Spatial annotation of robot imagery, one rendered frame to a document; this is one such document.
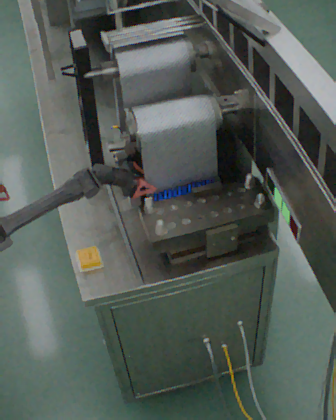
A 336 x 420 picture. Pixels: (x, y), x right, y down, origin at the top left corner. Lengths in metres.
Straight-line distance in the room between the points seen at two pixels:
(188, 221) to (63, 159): 0.67
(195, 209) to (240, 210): 0.14
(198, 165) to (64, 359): 1.28
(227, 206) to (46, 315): 1.37
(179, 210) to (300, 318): 1.18
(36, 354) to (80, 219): 0.98
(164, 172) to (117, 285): 0.38
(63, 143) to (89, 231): 0.50
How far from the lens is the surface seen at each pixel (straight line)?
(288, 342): 2.96
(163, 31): 2.12
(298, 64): 1.58
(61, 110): 2.75
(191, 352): 2.46
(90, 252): 2.11
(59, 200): 1.87
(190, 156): 2.05
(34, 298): 3.22
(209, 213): 2.04
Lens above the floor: 2.51
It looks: 45 degrees down
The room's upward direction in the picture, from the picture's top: 5 degrees counter-clockwise
